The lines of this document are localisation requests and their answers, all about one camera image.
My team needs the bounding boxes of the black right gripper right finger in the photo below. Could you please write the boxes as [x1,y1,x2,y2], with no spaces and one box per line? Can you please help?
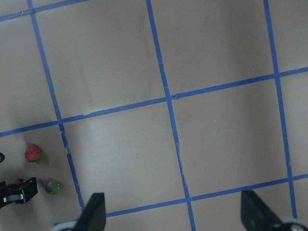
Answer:
[240,191,286,231]

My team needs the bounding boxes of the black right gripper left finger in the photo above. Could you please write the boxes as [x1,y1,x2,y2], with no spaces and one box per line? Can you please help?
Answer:
[74,192,106,231]

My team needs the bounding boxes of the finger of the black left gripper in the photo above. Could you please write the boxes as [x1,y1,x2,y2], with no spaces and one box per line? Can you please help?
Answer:
[9,177,38,204]

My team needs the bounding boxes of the red strawberry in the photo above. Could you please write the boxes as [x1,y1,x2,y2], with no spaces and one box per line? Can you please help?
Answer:
[25,143,42,162]
[45,180,61,195]

